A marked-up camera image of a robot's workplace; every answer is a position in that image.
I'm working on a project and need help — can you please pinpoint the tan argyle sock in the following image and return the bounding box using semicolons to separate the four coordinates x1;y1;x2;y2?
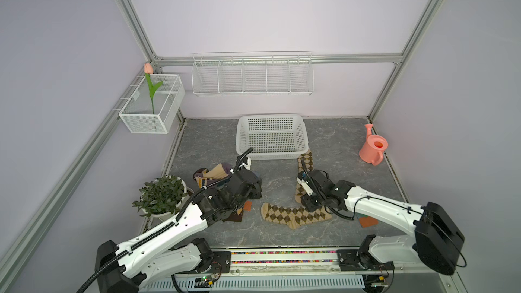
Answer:
294;150;313;204
260;203;332;230

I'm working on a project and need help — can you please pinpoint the dark brown argyle sock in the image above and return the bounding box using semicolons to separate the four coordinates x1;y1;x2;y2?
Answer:
224;209;244;222

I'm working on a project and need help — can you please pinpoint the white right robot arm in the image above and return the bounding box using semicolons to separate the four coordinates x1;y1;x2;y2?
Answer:
297;170;465;275

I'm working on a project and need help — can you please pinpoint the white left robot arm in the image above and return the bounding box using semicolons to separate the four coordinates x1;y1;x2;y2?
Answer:
79;168;262;292

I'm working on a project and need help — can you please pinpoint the blue green orange sock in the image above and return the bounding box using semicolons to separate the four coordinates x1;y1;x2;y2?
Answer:
243;201;252;211

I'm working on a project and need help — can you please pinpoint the beige purple striped sock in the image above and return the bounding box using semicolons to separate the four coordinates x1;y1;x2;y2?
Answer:
193;163;232;188

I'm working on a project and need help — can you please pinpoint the white plastic perforated basket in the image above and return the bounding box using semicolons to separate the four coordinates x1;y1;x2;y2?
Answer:
236;114;309;160

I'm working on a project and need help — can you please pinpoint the pink watering can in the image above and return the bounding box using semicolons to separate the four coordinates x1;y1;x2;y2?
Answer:
359;124;389;166

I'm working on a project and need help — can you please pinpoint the green potted plant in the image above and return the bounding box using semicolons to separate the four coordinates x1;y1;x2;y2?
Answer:
132;175;190;221

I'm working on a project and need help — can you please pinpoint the pink artificial tulip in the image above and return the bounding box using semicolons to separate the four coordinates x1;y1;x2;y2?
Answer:
144;63;163;115

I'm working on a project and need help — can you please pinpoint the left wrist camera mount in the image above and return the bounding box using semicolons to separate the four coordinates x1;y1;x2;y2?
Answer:
238;157;252;170

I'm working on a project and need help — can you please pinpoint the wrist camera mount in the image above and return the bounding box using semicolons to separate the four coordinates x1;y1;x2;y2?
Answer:
297;171;315;196
238;157;252;170

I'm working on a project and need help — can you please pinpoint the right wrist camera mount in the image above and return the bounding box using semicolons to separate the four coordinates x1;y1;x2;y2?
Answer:
297;171;315;196

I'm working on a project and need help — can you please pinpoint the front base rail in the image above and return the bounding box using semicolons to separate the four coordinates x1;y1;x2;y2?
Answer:
117;243;457;275

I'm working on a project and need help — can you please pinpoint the white wire wall shelf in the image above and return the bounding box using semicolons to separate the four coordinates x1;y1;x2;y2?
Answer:
191;51;314;96

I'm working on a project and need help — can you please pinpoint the white wire wall basket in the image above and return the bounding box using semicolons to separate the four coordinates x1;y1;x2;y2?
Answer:
119;74;185;134

